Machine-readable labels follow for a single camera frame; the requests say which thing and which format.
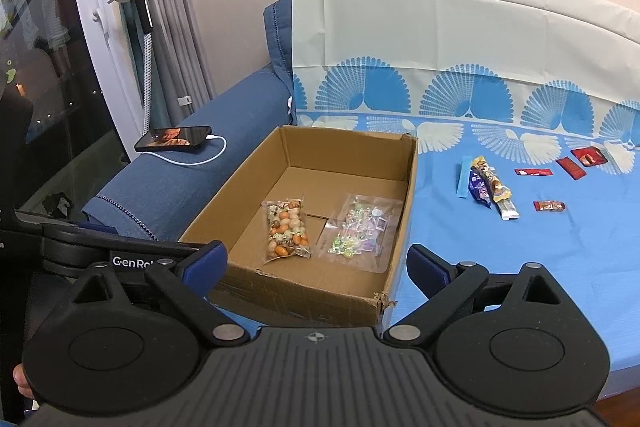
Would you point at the garment steamer on stand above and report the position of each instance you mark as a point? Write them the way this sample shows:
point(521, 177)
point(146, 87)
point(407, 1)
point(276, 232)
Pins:
point(165, 32)

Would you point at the white framed window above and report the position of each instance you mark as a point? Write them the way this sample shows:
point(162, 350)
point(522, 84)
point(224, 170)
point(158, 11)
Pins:
point(95, 72)

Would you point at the light blue strip packet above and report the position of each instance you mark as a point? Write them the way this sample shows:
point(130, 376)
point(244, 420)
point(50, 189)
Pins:
point(464, 177)

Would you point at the gold brown snack bar packet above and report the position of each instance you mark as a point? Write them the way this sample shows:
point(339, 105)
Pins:
point(492, 182)

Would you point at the red square packet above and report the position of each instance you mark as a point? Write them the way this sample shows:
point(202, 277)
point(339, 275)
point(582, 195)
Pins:
point(590, 156)

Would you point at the long silver snack packet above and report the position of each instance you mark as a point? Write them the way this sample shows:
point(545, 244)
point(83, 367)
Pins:
point(507, 209)

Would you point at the black smartphone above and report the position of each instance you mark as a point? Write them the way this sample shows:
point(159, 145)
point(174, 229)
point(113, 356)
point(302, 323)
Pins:
point(170, 138)

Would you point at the brown cardboard box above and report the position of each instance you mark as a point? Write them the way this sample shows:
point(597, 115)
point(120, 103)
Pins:
point(340, 152)

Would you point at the blue denim sofa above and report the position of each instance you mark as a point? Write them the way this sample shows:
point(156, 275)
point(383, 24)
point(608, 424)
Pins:
point(175, 197)

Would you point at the long flat red packet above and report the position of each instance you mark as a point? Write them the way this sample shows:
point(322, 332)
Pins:
point(535, 172)

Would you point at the small white clip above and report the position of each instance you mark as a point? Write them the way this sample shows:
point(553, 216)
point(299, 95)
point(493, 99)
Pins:
point(185, 100)

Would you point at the purple snack packet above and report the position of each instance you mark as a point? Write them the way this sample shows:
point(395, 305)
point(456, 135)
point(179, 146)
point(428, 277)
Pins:
point(480, 192)

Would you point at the blue fan-print sheet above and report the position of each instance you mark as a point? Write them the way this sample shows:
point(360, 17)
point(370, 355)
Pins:
point(450, 227)

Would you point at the clear bag of colourful candies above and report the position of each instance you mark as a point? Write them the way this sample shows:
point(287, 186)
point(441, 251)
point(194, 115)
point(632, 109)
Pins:
point(357, 232)

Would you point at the clear bag of mixed nuts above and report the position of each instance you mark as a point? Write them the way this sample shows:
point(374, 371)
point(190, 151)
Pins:
point(287, 227)

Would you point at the red rectangular packet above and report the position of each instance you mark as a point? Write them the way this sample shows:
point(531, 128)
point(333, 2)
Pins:
point(571, 168)

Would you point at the small red wrapped candy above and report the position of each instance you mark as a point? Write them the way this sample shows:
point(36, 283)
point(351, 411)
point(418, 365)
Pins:
point(549, 206)

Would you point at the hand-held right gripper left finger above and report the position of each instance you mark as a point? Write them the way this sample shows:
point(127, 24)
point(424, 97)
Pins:
point(206, 263)

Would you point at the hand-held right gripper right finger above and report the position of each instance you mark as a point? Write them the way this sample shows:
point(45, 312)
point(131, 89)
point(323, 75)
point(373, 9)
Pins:
point(425, 267)

